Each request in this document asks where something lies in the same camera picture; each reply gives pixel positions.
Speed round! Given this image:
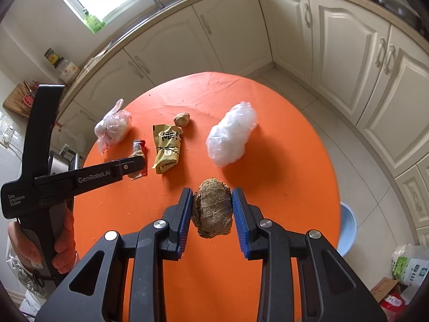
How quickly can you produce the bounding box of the brown potato lump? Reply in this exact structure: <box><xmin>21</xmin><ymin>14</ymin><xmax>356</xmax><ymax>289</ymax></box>
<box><xmin>191</xmin><ymin>177</ymin><xmax>233</xmax><ymax>239</ymax></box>

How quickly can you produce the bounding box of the small ginger piece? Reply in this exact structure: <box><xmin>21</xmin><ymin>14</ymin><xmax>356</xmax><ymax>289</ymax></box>
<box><xmin>174</xmin><ymin>113</ymin><xmax>191</xmax><ymax>128</ymax></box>

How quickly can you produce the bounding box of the person's left hand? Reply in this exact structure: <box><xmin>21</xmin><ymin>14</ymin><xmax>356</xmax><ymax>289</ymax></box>
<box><xmin>7</xmin><ymin>207</ymin><xmax>78</xmax><ymax>275</ymax></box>

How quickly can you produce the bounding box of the cardboard box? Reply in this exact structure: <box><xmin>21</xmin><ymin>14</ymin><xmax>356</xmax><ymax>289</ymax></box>
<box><xmin>370</xmin><ymin>277</ymin><xmax>399</xmax><ymax>303</ymax></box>

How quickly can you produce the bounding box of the red food packet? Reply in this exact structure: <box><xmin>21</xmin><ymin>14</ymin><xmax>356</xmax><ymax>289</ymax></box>
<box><xmin>380</xmin><ymin>292</ymin><xmax>406</xmax><ymax>322</ymax></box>

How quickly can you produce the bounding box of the light blue plastic bucket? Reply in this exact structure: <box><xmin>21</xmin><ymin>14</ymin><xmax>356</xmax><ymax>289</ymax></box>
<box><xmin>337</xmin><ymin>202</ymin><xmax>357</xmax><ymax>257</ymax></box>

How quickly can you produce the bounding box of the white rice bag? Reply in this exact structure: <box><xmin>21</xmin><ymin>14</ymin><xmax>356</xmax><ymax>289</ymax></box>
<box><xmin>391</xmin><ymin>243</ymin><xmax>429</xmax><ymax>287</ymax></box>

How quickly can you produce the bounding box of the pink white plastic bag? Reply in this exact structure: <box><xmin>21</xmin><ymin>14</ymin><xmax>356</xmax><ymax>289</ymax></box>
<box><xmin>94</xmin><ymin>98</ymin><xmax>132</xmax><ymax>155</ymax></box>

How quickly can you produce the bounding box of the red snack wrapper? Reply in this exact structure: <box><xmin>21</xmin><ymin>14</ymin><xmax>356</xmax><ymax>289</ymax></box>
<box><xmin>128</xmin><ymin>140</ymin><xmax>148</xmax><ymax>180</ymax></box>

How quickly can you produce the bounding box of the glass jar yellow label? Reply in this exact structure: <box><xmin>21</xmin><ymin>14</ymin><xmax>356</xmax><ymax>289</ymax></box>
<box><xmin>44</xmin><ymin>48</ymin><xmax>81</xmax><ymax>85</ymax></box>

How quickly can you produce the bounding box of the round orange table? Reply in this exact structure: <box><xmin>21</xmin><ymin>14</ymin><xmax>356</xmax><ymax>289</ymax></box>
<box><xmin>74</xmin><ymin>72</ymin><xmax>340</xmax><ymax>321</ymax></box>

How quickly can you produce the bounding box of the steel sink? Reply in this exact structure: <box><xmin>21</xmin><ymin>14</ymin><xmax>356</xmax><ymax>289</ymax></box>
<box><xmin>107</xmin><ymin>0</ymin><xmax>185</xmax><ymax>49</ymax></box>

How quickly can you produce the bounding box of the white crumpled plastic bag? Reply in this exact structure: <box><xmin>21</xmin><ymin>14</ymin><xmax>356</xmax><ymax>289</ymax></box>
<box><xmin>206</xmin><ymin>102</ymin><xmax>257</xmax><ymax>168</ymax></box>

